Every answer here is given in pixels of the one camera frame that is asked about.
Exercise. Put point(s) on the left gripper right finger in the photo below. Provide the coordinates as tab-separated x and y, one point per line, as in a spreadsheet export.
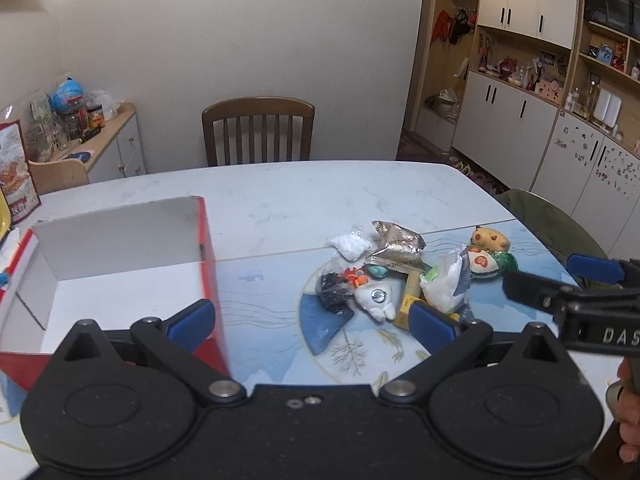
453	346

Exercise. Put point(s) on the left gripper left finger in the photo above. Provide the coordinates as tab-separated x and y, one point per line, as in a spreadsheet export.
168	345

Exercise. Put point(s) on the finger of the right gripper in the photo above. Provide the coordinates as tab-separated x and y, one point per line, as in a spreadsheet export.
533	290
595	269

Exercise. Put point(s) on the white green plastic pouch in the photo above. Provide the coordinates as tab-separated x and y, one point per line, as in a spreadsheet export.
454	266

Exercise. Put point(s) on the yellow cardboard box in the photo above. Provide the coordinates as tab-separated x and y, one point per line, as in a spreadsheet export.
407	304

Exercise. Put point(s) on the white green plush toy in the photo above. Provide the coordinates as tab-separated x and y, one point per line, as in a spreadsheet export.
486	264

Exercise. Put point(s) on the white tooth plush keychain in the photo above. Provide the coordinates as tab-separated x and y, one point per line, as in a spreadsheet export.
380	299

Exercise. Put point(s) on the silver foil snack bag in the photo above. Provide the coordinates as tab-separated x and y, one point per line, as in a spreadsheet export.
399	249

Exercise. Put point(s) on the orange red fish toy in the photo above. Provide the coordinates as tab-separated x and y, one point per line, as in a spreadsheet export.
355	277

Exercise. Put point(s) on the bag of white pellets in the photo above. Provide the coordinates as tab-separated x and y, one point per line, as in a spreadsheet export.
351	245

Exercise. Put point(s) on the orange spotted animal toy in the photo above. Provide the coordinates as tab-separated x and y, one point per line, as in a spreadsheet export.
489	240

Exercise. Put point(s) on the teal round sharpener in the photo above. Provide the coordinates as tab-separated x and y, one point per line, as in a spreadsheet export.
377	272

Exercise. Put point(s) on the person right hand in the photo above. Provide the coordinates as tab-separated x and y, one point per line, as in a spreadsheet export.
627	414

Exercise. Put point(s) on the green upholstered chair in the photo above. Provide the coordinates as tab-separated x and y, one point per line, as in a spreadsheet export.
555	229

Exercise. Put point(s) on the red white cardboard box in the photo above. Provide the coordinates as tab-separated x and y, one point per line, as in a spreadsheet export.
114	265

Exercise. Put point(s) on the wooden side cabinet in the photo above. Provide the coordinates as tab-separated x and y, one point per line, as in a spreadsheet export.
114	153

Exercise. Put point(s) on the red printed snack bag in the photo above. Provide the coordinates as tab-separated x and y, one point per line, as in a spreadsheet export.
17	184

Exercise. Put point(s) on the brown wooden chair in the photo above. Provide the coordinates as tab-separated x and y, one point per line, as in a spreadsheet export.
257	129

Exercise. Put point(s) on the dark jar orange label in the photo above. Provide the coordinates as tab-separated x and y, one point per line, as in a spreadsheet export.
95	116

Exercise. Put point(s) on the blue globe toy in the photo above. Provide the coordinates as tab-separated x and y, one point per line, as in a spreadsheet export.
64	96

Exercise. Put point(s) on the white wall cabinet unit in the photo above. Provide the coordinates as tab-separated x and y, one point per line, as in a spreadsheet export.
537	95

